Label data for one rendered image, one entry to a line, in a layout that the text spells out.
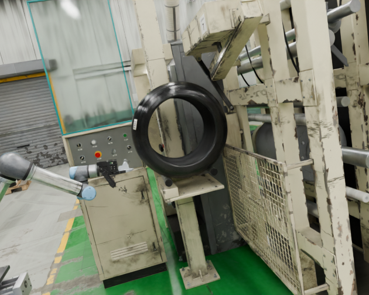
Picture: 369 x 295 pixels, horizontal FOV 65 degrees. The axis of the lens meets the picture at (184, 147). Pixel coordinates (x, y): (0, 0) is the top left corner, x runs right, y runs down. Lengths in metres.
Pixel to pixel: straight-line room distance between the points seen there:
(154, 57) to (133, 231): 1.34
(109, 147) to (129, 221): 0.61
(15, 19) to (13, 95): 2.40
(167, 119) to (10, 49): 9.55
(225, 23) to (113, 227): 1.68
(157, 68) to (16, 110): 9.25
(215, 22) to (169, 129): 0.84
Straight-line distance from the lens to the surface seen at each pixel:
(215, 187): 1.79
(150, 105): 1.65
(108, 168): 1.76
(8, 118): 11.12
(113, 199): 2.35
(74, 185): 1.65
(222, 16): 1.54
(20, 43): 11.24
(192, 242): 2.29
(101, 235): 2.46
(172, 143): 2.05
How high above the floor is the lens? 1.36
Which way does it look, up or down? 9 degrees down
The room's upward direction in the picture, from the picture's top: 11 degrees counter-clockwise
